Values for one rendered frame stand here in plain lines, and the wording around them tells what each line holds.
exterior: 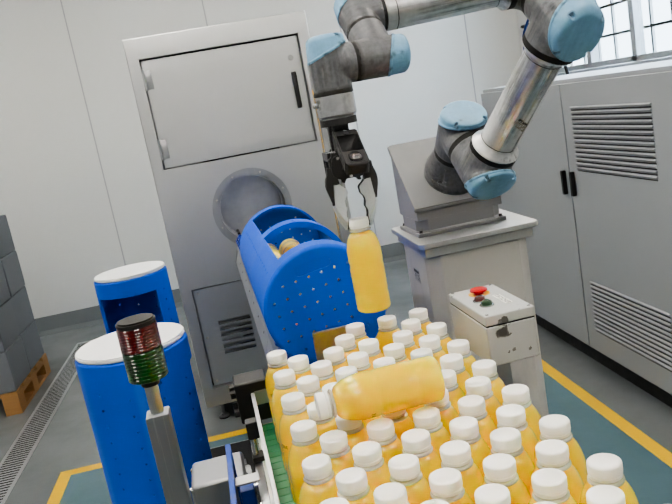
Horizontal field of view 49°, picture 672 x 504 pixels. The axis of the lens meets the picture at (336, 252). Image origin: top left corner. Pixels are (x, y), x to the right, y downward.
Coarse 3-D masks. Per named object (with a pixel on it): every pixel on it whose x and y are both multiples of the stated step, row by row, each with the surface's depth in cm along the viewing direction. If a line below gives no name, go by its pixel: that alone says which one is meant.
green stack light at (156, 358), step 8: (152, 352) 114; (160, 352) 115; (128, 360) 114; (136, 360) 113; (144, 360) 114; (152, 360) 114; (160, 360) 115; (128, 368) 114; (136, 368) 114; (144, 368) 114; (152, 368) 114; (160, 368) 115; (128, 376) 115; (136, 376) 114; (144, 376) 114; (152, 376) 114; (160, 376) 115; (136, 384) 114
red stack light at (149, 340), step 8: (144, 328) 113; (152, 328) 114; (120, 336) 113; (128, 336) 113; (136, 336) 113; (144, 336) 113; (152, 336) 114; (120, 344) 114; (128, 344) 113; (136, 344) 113; (144, 344) 113; (152, 344) 114; (160, 344) 116; (128, 352) 113; (136, 352) 113; (144, 352) 113
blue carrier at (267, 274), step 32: (256, 224) 246; (288, 224) 202; (320, 224) 206; (256, 256) 195; (288, 256) 163; (320, 256) 163; (256, 288) 181; (288, 288) 163; (320, 288) 164; (352, 288) 166; (288, 320) 164; (320, 320) 166; (352, 320) 167; (288, 352) 166
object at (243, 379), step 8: (240, 376) 157; (248, 376) 156; (256, 376) 155; (264, 376) 154; (232, 384) 155; (240, 384) 152; (248, 384) 152; (256, 384) 153; (264, 384) 153; (232, 392) 153; (240, 392) 152; (248, 392) 153; (240, 400) 153; (248, 400) 153; (240, 408) 153; (248, 408) 153; (264, 408) 154; (240, 416) 154; (248, 416) 153; (264, 416) 154
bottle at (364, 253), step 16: (352, 240) 139; (368, 240) 139; (352, 256) 140; (368, 256) 139; (352, 272) 141; (368, 272) 139; (384, 272) 142; (368, 288) 140; (384, 288) 141; (368, 304) 141; (384, 304) 141
